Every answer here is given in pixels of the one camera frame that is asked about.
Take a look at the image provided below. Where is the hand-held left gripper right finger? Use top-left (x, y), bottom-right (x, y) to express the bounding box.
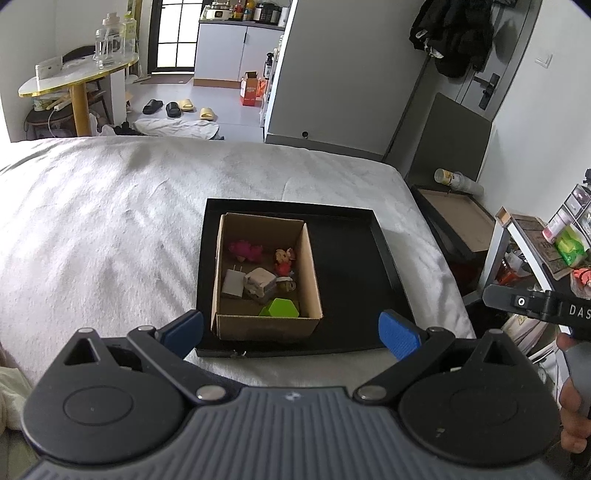
top-left (353, 309), bottom-right (520, 407)

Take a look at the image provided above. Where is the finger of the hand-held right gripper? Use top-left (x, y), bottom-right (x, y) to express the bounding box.
top-left (482, 284), bottom-right (557, 324)

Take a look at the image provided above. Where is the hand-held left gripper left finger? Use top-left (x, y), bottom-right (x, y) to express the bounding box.
top-left (62, 309), bottom-right (242, 407)

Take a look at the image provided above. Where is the white charger plug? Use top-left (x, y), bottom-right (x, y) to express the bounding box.
top-left (222, 264), bottom-right (252, 299)

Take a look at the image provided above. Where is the black shallow tray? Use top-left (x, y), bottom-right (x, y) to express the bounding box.
top-left (195, 198), bottom-right (414, 358)

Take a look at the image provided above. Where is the brown cardboard box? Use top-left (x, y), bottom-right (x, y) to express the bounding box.
top-left (211, 212), bottom-right (324, 343)

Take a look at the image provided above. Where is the blue-grey cube toy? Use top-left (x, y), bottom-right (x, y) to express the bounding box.
top-left (244, 268), bottom-right (279, 303)

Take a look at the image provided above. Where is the green hexagonal toy cup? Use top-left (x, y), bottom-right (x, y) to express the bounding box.
top-left (259, 298), bottom-right (301, 319)

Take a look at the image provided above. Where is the pink plastic toy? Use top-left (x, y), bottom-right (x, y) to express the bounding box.
top-left (230, 240), bottom-right (265, 260)

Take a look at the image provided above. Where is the brown-haired doll figurine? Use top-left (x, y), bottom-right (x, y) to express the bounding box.
top-left (274, 248), bottom-right (297, 278)

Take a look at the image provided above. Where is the person's right hand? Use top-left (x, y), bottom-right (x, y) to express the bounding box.
top-left (556, 332), bottom-right (591, 456)

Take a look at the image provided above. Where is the green packet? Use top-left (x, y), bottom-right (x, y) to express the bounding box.
top-left (555, 228), bottom-right (590, 268)

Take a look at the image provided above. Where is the cluttered side shelf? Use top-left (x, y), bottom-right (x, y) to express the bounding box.
top-left (480, 208), bottom-right (591, 361)

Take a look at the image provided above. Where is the pink-capped white bottle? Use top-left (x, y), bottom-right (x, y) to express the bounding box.
top-left (542, 215), bottom-right (571, 243)

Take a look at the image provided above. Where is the stack of paper cups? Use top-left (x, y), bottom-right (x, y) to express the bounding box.
top-left (434, 168), bottom-right (485, 195)

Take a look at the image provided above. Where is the grey leaning board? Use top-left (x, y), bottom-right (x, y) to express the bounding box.
top-left (409, 92), bottom-right (494, 195)

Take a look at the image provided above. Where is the beige cloth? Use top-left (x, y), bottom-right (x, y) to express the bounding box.
top-left (0, 367), bottom-right (33, 435)

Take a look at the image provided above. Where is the white floor towel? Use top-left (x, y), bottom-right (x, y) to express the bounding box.
top-left (134, 117), bottom-right (221, 139)

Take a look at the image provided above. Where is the red cardboard carton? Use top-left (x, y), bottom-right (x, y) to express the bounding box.
top-left (239, 71), bottom-right (266, 108)

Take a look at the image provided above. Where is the grey entrance door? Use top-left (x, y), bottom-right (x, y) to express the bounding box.
top-left (455, 0), bottom-right (543, 121)

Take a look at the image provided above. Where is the grey door mat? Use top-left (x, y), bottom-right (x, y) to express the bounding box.
top-left (133, 76), bottom-right (195, 86)

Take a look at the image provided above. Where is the dark round stool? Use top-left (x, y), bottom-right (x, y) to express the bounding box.
top-left (24, 108), bottom-right (77, 141)

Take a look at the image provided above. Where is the oval gold-rimmed table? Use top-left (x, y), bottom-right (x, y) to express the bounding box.
top-left (18, 52), bottom-right (140, 138)

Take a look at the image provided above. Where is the black hanging jacket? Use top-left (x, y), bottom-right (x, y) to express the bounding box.
top-left (410, 0), bottom-right (495, 78)

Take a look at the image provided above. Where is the white kitchen cabinet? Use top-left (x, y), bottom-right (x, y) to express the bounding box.
top-left (194, 19), bottom-right (284, 88)

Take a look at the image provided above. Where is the black-framed glass door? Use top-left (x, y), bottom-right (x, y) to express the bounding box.
top-left (150, 0), bottom-right (204, 75)

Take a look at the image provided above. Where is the white box on table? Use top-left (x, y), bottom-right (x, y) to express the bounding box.
top-left (35, 56), bottom-right (64, 79)

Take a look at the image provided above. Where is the large clear water bottle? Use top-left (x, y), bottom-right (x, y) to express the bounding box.
top-left (95, 13), bottom-right (126, 70)

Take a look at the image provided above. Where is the slim clear water bottle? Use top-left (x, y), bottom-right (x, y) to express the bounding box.
top-left (122, 13), bottom-right (138, 58)

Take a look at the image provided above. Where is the black frame with cardboard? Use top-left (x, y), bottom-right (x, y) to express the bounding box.
top-left (411, 185), bottom-right (497, 265)

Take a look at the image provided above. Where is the black door lock handle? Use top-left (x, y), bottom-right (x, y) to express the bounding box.
top-left (472, 73), bottom-right (501, 110)

